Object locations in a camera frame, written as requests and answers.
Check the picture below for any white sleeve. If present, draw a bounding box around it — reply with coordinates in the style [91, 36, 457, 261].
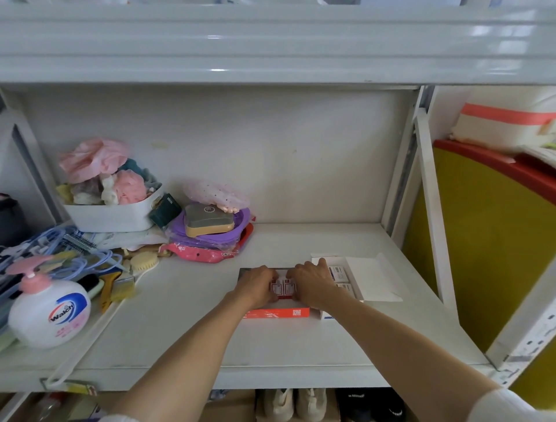
[466, 388, 556, 422]

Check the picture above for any person's right hand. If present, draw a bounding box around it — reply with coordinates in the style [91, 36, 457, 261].
[288, 258, 345, 312]

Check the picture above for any pale pink shower cap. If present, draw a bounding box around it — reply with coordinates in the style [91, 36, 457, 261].
[58, 138, 130, 184]

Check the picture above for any white plastic basket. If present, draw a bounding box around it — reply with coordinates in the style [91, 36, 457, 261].
[62, 184, 166, 234]

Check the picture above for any white open carton box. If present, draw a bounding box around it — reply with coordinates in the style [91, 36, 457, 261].
[310, 253, 405, 321]

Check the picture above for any white metal shelf unit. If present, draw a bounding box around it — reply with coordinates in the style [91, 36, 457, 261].
[0, 0, 556, 394]

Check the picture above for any teal bath puff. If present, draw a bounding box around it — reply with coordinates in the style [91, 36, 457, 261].
[119, 158, 151, 180]

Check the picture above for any white blue small box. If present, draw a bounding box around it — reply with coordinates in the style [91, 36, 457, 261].
[327, 265, 352, 284]
[334, 282, 365, 301]

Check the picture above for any pink mesh bath puff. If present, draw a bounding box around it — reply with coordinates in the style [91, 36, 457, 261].
[111, 169, 149, 205]

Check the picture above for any white pink pump soap bottle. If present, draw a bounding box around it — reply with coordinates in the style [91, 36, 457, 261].
[7, 256, 92, 349]

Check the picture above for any yellow board with red edge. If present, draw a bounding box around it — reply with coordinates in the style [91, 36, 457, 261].
[401, 139, 556, 410]

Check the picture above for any purple plastic pack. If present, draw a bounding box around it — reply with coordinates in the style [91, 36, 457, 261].
[167, 208, 253, 251]

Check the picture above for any bundle of blue hangers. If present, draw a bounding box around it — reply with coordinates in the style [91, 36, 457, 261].
[0, 225, 125, 305]

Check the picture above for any round wooden brush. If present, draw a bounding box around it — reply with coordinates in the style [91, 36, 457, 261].
[129, 251, 160, 275]

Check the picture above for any yellow shelf label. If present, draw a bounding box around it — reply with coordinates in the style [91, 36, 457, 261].
[40, 377, 97, 397]

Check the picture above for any white bath puff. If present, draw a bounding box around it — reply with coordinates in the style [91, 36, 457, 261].
[100, 173, 120, 206]

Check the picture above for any pink plastic packet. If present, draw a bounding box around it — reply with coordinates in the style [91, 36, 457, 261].
[159, 242, 238, 264]

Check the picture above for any red plastic tray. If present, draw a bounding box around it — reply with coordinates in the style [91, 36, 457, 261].
[224, 216, 256, 258]

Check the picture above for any white perforated rack post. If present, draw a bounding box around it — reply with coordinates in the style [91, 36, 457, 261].
[486, 260, 556, 388]

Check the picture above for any orange red open box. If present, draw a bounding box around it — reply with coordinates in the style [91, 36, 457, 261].
[238, 267, 312, 321]

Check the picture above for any yellow handled paint brush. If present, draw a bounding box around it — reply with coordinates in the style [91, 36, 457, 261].
[98, 271, 136, 314]

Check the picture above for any dark green packet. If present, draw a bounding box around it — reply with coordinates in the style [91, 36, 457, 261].
[148, 193, 182, 230]

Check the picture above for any pink dotted shower cap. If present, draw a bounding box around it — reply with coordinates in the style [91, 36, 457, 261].
[182, 180, 251, 214]

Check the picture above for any black shoe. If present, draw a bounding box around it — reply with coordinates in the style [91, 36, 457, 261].
[336, 388, 407, 422]

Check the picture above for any person's right forearm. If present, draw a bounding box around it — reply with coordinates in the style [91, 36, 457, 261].
[319, 292, 502, 422]

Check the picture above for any black bag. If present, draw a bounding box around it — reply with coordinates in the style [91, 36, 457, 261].
[0, 193, 28, 247]

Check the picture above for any person's left hand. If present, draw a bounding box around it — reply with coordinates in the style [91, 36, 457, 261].
[232, 265, 281, 308]

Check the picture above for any person's left forearm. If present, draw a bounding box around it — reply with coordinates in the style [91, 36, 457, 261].
[106, 292, 257, 422]

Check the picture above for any white container with orange band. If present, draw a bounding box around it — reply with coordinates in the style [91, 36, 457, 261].
[449, 86, 556, 154]

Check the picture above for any white shoe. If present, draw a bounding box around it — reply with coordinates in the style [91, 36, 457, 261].
[296, 388, 328, 422]
[262, 388, 294, 422]

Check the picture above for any beige bath sponge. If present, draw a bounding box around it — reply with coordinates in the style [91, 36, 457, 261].
[71, 178, 103, 205]

